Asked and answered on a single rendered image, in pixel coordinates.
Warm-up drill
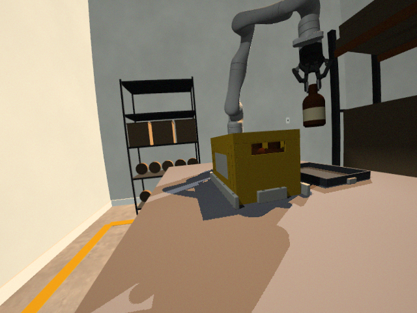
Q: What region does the yellow crate with dividers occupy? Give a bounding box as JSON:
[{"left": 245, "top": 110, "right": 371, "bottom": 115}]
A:
[{"left": 210, "top": 129, "right": 301, "bottom": 205}]

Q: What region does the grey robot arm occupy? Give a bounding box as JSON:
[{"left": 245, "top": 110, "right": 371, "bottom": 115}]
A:
[{"left": 224, "top": 0, "right": 324, "bottom": 134}]

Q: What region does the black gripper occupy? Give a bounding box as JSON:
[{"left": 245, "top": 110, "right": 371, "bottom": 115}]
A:
[{"left": 292, "top": 42, "right": 333, "bottom": 93}]

